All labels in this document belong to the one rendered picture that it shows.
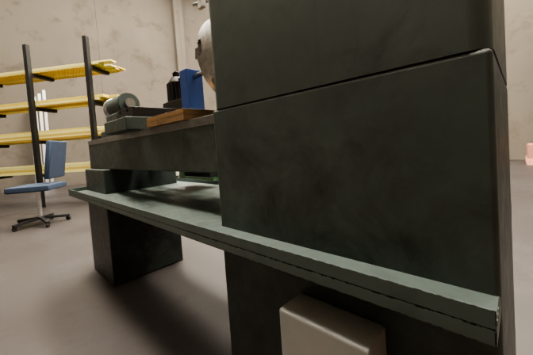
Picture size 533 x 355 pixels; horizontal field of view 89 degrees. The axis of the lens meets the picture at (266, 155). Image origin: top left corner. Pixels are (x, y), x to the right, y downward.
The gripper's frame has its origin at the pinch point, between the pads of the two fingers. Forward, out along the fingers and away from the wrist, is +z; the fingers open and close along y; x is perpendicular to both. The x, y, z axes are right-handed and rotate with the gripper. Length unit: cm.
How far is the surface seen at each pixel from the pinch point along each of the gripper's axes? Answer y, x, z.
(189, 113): 8.7, 1.1, 44.1
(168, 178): -27, -87, 72
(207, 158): 9, 11, 60
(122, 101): -3, -94, 22
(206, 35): 9.6, 14.8, 21.4
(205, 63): 9.0, 12.7, 29.7
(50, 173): 1, -318, 68
